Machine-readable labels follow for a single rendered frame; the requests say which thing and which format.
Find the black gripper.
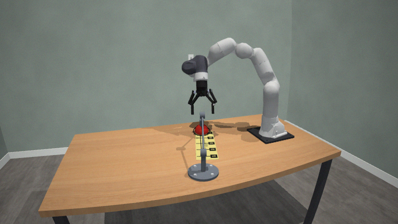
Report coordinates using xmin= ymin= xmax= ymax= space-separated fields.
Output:
xmin=188 ymin=80 xmax=217 ymax=115

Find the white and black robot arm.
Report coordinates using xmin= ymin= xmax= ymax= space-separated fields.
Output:
xmin=181 ymin=38 xmax=287 ymax=138

